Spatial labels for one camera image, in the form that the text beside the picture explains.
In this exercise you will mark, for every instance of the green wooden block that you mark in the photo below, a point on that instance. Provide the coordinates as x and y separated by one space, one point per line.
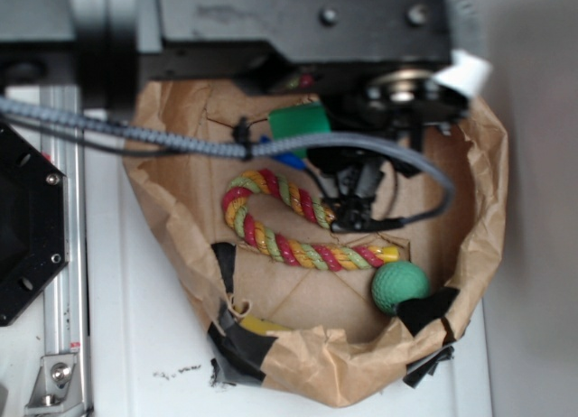
299 120

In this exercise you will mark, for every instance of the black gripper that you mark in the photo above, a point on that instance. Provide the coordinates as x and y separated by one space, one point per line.
384 121

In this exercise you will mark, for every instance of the metal corner bracket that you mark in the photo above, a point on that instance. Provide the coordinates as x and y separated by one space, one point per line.
57 389

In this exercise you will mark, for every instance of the green dimpled rubber ball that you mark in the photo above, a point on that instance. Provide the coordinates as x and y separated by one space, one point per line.
397 282

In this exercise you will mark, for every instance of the yellow block under bag rim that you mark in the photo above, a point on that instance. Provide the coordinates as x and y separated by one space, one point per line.
259 326

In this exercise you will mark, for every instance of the brown paper bag bin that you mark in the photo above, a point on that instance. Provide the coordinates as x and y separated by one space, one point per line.
340 348

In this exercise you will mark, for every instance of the red yellow green rope toy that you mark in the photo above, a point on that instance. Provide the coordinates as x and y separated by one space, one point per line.
292 252

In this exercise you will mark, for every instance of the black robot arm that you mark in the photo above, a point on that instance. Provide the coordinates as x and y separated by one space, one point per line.
384 70

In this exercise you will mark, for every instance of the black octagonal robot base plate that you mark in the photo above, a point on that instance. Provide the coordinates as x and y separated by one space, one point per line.
33 224

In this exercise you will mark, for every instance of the aluminium extrusion rail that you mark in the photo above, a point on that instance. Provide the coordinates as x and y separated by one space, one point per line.
65 304

